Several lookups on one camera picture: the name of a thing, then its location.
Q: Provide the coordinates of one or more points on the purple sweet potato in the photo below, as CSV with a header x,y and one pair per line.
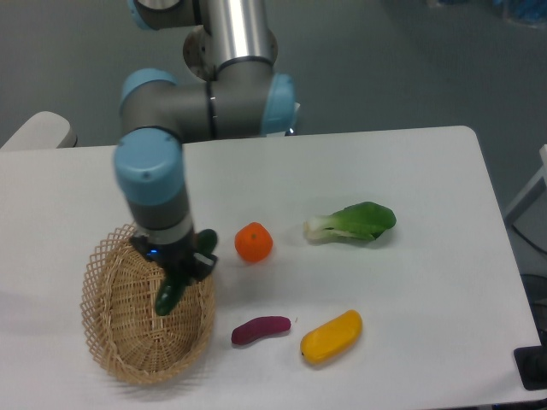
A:
x,y
259,328

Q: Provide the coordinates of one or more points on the yellow mango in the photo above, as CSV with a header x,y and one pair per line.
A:
x,y
331,339

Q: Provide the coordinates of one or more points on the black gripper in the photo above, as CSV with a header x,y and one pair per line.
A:
x,y
179,260

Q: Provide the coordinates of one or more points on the orange tangerine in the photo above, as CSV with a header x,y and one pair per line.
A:
x,y
253,243

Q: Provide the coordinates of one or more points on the white furniture at right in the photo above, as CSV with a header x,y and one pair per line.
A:
x,y
531,191

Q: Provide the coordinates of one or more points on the woven wicker basket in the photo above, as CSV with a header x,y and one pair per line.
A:
x,y
122,331

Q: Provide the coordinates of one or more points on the white chair armrest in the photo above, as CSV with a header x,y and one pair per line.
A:
x,y
44,130

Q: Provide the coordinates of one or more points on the green bok choy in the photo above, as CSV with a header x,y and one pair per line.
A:
x,y
365,221

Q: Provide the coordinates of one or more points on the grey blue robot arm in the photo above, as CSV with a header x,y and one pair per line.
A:
x,y
242,96

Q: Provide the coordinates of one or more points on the dark green cucumber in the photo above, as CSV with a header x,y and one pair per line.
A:
x,y
167,298

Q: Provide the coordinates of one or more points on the black device at edge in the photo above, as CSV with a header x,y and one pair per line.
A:
x,y
531,364

